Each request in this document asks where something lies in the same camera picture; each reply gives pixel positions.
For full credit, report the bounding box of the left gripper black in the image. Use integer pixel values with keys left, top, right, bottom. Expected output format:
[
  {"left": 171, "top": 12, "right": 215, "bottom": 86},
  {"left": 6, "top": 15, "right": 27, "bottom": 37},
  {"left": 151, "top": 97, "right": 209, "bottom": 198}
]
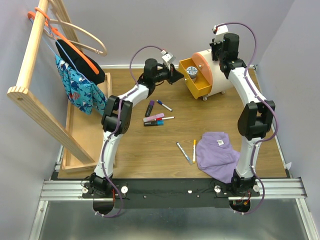
[{"left": 152, "top": 62, "right": 184, "bottom": 85}]

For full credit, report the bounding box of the round blue tin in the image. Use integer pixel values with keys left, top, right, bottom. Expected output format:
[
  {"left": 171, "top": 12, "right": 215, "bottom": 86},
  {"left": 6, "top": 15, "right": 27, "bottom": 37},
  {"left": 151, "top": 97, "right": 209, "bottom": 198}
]
[{"left": 186, "top": 66, "right": 198, "bottom": 82}]

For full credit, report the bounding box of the blue capped white marker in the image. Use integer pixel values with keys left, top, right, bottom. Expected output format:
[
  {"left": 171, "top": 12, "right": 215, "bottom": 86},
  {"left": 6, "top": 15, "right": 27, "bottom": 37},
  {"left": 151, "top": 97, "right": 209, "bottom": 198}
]
[{"left": 156, "top": 99, "right": 173, "bottom": 112}]

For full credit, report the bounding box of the purple black highlighter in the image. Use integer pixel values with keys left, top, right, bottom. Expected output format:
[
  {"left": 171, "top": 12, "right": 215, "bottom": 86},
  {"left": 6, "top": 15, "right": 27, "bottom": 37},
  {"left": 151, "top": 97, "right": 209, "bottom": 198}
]
[{"left": 144, "top": 100, "right": 155, "bottom": 117}]

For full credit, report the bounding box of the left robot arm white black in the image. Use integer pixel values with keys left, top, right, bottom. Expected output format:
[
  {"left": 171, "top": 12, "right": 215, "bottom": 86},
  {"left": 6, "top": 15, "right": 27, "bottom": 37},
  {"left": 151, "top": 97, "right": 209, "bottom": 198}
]
[{"left": 83, "top": 58, "right": 184, "bottom": 198}]

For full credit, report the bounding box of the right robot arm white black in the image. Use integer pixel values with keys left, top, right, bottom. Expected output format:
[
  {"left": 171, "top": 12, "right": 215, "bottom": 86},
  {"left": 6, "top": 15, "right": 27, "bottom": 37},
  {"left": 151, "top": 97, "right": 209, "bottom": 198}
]
[{"left": 210, "top": 30, "right": 276, "bottom": 196}]

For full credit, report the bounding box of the red capped white marker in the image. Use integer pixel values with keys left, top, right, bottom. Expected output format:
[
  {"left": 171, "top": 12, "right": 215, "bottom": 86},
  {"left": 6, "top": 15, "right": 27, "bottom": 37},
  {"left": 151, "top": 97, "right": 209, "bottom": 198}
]
[{"left": 154, "top": 116, "right": 175, "bottom": 121}]

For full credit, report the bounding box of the black blue capped highlighter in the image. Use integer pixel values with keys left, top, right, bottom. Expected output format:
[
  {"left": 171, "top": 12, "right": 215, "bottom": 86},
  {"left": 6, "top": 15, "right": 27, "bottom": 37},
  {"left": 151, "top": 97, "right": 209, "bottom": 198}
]
[{"left": 143, "top": 120, "right": 164, "bottom": 127}]

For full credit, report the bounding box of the pink highlighter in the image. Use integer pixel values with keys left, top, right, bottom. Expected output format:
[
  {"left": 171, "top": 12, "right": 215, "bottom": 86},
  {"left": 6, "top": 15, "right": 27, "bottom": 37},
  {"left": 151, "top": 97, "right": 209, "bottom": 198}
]
[{"left": 142, "top": 113, "right": 165, "bottom": 123}]

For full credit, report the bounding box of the yellow white pen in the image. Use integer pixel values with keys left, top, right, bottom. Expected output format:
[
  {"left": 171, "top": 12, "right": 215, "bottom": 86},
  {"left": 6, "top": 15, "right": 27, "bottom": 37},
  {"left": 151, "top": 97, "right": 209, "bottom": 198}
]
[{"left": 192, "top": 139, "right": 197, "bottom": 164}]

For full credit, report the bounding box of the black garment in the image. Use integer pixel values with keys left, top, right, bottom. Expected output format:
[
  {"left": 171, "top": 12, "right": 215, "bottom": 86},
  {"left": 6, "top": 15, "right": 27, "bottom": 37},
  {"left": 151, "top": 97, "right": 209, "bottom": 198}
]
[{"left": 55, "top": 39, "right": 105, "bottom": 85}]

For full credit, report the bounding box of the grey silver pen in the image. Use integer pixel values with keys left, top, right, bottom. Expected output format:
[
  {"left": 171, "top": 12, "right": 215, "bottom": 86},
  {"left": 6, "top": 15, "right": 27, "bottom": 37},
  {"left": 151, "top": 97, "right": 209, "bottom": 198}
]
[{"left": 176, "top": 142, "right": 193, "bottom": 165}]

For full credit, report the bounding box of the purple cloth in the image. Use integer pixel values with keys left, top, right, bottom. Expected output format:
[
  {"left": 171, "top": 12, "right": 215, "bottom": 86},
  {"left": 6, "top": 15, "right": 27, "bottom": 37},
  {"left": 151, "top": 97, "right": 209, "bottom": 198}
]
[{"left": 196, "top": 131, "right": 240, "bottom": 184}]

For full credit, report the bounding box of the blue shark pattern garment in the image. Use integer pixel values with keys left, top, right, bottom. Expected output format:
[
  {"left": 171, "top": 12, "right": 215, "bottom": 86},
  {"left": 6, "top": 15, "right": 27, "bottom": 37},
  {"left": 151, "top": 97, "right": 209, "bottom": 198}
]
[{"left": 55, "top": 55, "right": 107, "bottom": 115}]

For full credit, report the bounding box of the wooden tray base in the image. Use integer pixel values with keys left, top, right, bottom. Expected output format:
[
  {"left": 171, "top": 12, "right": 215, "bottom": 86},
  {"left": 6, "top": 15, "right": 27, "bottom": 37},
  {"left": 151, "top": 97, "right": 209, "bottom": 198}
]
[{"left": 61, "top": 72, "right": 115, "bottom": 174}]

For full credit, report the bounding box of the wooden hanger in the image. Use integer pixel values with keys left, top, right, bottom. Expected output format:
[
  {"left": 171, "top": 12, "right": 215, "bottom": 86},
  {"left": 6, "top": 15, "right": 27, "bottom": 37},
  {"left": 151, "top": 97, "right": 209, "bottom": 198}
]
[{"left": 48, "top": 0, "right": 108, "bottom": 57}]

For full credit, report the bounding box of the orange hanger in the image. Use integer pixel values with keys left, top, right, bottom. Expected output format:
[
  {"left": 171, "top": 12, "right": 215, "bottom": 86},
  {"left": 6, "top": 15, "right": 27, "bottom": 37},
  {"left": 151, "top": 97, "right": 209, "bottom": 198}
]
[{"left": 34, "top": 7, "right": 99, "bottom": 75}]

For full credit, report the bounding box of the wooden clothes rack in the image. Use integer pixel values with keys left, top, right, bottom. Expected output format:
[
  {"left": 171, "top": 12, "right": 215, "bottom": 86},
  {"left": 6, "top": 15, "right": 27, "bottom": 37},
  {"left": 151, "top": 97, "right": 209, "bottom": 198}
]
[{"left": 6, "top": 0, "right": 96, "bottom": 165}]

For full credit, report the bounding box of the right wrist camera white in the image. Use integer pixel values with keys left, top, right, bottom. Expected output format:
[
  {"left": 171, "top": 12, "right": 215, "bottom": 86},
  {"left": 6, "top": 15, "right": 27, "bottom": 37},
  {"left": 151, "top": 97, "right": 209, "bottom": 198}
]
[{"left": 212, "top": 25, "right": 229, "bottom": 45}]

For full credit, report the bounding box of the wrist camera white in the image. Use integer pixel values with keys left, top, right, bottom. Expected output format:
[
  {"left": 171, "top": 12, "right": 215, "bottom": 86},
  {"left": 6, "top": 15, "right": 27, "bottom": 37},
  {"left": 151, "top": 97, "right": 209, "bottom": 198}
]
[
  {"left": 212, "top": 25, "right": 229, "bottom": 45},
  {"left": 161, "top": 49, "right": 176, "bottom": 68}
]

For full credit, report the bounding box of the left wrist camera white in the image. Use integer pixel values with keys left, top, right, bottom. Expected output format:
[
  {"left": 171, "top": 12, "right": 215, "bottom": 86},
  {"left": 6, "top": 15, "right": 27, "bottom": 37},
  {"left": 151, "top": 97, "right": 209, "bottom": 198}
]
[{"left": 161, "top": 49, "right": 176, "bottom": 68}]

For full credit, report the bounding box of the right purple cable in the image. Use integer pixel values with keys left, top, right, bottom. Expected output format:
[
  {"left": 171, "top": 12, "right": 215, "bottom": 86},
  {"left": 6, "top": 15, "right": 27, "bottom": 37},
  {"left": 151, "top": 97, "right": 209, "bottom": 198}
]
[{"left": 217, "top": 22, "right": 280, "bottom": 143}]

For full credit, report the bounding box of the purple cable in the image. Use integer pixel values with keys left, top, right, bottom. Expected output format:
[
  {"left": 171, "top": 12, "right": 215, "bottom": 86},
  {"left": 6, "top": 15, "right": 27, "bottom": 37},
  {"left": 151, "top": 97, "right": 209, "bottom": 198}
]
[
  {"left": 217, "top": 22, "right": 280, "bottom": 143},
  {"left": 129, "top": 46, "right": 166, "bottom": 87}
]

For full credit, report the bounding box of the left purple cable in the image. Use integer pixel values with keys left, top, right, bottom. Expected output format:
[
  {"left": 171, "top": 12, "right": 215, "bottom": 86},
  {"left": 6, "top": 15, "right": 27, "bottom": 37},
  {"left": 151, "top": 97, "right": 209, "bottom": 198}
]
[{"left": 129, "top": 46, "right": 166, "bottom": 87}]

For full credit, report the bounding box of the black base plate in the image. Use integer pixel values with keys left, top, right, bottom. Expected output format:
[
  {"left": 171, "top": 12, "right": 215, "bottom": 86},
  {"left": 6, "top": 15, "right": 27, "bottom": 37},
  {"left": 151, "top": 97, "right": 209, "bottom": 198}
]
[{"left": 82, "top": 176, "right": 261, "bottom": 214}]

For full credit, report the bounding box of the aluminium rail frame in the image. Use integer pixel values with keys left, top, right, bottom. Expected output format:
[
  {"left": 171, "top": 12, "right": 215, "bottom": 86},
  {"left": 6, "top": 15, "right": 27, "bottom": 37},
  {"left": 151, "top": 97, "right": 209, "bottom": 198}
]
[{"left": 28, "top": 144, "right": 312, "bottom": 240}]

